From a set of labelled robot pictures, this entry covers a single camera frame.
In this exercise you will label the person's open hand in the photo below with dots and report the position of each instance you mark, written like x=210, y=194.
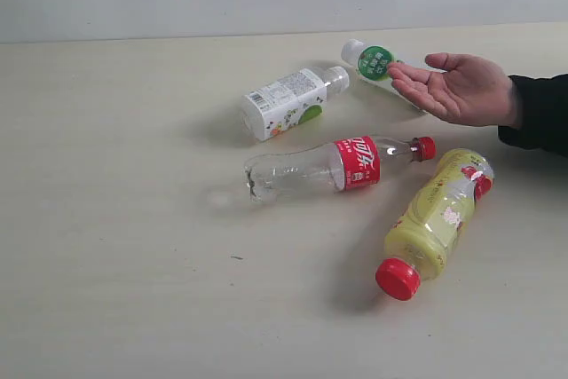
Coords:
x=460, y=89

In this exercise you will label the white bottle green round label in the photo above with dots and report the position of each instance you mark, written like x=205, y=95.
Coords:
x=370, y=63

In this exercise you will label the clear cola bottle red label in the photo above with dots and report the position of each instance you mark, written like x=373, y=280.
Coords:
x=340, y=166

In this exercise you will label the yellow juice bottle red cap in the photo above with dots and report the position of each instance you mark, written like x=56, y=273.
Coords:
x=418, y=246

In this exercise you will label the clear bottle white fruit label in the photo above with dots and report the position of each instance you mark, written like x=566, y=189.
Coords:
x=291, y=100

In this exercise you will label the black sleeved forearm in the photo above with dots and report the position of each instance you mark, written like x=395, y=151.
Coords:
x=543, y=115

